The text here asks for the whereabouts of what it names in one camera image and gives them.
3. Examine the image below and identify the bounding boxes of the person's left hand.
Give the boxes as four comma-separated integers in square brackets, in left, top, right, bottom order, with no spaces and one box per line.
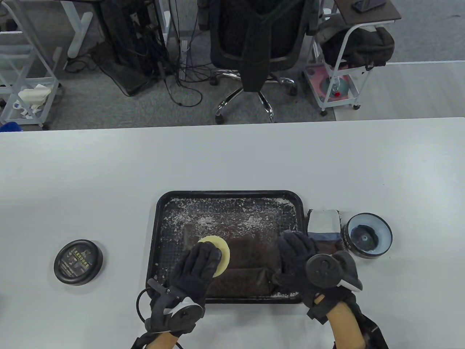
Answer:
[145,242,223,337]

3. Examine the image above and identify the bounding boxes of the black computer tower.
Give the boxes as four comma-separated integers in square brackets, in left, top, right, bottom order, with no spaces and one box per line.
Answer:
[91,0,169,97]

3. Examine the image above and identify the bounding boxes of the person's left forearm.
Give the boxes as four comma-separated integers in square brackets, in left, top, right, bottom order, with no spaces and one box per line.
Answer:
[149,333,179,349]

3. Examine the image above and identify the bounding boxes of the white power strip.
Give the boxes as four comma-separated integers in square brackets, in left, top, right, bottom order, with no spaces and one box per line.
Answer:
[179,39,191,82]

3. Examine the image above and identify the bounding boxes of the white cart with brown top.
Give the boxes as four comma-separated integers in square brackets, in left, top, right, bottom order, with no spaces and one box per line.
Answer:
[303,0,402,116]

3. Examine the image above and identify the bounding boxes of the person's right hand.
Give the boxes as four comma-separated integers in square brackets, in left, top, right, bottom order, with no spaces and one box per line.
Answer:
[272,231,364,324]

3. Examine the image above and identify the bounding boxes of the black plastic tray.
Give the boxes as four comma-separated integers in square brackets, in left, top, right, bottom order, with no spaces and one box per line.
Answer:
[145,190,308,304]

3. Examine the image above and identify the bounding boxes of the person's right forearm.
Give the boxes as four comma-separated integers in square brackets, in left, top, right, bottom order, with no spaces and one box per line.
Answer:
[327,302,365,349]

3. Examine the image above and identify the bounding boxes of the clear bottle with red cap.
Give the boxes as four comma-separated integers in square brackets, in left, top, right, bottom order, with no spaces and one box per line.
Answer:
[329,78,349,98]

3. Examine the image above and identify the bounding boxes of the black leather care cream jar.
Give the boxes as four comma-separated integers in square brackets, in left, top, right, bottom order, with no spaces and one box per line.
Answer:
[343,213,393,258]

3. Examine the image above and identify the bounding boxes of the pink round plate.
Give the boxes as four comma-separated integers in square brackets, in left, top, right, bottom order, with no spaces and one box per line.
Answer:
[307,67,358,102]

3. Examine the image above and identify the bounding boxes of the brown leather bag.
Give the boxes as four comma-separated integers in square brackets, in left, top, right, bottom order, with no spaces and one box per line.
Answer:
[183,224,282,297]

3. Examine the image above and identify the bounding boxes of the white desk leg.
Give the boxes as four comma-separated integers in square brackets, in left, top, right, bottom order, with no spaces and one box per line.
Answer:
[159,0,172,48]
[60,0,94,59]

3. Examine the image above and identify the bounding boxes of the black office chair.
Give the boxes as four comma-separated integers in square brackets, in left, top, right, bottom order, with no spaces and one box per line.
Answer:
[199,0,322,124]

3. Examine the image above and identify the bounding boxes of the white foam block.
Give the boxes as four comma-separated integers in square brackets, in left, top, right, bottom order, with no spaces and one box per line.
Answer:
[18,84,51,106]

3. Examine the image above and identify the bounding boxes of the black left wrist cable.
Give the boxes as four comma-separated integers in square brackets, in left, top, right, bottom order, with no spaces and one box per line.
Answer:
[136,287,155,324]

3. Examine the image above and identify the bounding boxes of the bundle of black cables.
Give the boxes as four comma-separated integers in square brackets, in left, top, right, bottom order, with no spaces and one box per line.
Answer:
[143,0,218,108]

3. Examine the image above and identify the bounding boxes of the black hand controller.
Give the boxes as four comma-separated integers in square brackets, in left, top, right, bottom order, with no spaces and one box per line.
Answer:
[163,296,202,333]
[305,251,363,292]

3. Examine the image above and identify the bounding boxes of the black backpack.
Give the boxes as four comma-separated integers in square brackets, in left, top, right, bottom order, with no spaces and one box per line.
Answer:
[318,15,395,70]

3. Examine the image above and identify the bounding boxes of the black round jar lid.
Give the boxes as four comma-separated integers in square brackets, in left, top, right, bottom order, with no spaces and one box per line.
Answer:
[54,239,103,286]

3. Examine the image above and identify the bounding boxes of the black phone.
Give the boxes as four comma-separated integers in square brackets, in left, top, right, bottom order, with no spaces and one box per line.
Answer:
[352,0,386,13]

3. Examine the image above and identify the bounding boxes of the white blue brown cloth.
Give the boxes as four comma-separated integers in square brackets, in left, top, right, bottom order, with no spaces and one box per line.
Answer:
[307,209,344,255]

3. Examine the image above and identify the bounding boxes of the white wire cart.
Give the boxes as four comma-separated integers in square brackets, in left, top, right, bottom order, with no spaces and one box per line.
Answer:
[0,0,64,131]

